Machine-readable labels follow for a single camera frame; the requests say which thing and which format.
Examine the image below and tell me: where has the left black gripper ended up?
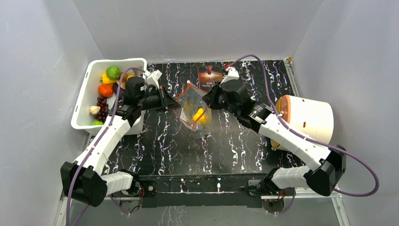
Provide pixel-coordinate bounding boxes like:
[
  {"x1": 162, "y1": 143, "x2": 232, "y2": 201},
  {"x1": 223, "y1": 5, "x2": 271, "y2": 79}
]
[{"x1": 138, "y1": 85, "x2": 182, "y2": 113}]

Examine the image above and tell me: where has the dark red grape bunch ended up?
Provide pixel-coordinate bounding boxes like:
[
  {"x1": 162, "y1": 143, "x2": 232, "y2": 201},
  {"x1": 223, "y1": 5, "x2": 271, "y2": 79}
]
[{"x1": 94, "y1": 96, "x2": 109, "y2": 122}]

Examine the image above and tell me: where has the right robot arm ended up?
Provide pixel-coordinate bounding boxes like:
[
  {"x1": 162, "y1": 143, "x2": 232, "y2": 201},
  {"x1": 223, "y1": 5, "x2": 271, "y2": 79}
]
[{"x1": 202, "y1": 80, "x2": 346, "y2": 196}]

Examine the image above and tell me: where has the book with dark cover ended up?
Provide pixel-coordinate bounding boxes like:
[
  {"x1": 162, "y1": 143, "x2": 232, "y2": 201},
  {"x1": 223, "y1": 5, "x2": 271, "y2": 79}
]
[{"x1": 198, "y1": 65, "x2": 223, "y2": 93}]

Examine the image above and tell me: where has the yellow pear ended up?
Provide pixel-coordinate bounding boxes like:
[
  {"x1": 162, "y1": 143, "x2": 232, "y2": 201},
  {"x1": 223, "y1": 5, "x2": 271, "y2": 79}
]
[{"x1": 192, "y1": 108, "x2": 208, "y2": 127}]

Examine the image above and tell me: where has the garlic bulb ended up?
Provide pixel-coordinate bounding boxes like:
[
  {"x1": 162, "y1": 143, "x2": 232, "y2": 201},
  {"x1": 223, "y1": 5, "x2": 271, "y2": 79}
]
[{"x1": 89, "y1": 106, "x2": 101, "y2": 115}]

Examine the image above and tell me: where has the aluminium frame rail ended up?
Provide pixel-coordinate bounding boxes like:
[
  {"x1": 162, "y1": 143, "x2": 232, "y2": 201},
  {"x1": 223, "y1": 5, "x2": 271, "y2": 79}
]
[{"x1": 55, "y1": 188, "x2": 349, "y2": 226}]

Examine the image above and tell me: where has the yellow bell pepper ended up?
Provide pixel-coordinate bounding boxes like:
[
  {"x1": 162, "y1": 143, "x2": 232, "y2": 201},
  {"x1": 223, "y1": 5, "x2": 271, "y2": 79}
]
[{"x1": 101, "y1": 73, "x2": 116, "y2": 86}]

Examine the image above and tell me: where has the green cabbage toy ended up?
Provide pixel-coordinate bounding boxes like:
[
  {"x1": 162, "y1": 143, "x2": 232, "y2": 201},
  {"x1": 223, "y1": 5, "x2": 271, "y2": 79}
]
[{"x1": 91, "y1": 121, "x2": 104, "y2": 126}]

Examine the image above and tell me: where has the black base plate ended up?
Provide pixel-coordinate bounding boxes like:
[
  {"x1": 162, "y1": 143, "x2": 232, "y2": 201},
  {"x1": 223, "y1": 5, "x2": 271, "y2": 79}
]
[{"x1": 139, "y1": 173, "x2": 268, "y2": 208}]

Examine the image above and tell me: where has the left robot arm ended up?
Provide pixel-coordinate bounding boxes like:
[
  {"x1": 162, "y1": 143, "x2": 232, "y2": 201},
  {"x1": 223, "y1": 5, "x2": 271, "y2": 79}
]
[{"x1": 60, "y1": 77, "x2": 181, "y2": 207}]

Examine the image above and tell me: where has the green round fruit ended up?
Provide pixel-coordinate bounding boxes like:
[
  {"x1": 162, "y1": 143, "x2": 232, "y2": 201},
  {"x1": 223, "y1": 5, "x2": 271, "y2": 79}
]
[{"x1": 106, "y1": 66, "x2": 121, "y2": 80}]

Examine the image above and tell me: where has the white cylinder orange lid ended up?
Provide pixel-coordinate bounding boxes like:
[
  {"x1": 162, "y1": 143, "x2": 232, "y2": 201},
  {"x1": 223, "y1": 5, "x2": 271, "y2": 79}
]
[{"x1": 276, "y1": 95, "x2": 334, "y2": 144}]

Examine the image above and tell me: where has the clear zip top bag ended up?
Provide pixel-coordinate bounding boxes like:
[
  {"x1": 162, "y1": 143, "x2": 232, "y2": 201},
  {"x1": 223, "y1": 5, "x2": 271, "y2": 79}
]
[{"x1": 174, "y1": 81, "x2": 212, "y2": 139}]

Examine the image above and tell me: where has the grey toy fish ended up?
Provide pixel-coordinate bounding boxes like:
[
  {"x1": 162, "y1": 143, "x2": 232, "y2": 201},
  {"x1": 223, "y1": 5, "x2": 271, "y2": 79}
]
[{"x1": 130, "y1": 67, "x2": 145, "y2": 77}]

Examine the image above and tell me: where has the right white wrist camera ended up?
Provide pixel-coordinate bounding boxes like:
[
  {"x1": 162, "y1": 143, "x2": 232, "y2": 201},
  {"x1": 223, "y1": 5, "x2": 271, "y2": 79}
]
[{"x1": 221, "y1": 65, "x2": 239, "y2": 84}]

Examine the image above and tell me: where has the orange persimmon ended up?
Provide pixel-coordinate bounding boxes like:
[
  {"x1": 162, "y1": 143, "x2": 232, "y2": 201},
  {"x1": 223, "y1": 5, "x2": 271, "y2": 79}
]
[{"x1": 98, "y1": 84, "x2": 114, "y2": 98}]

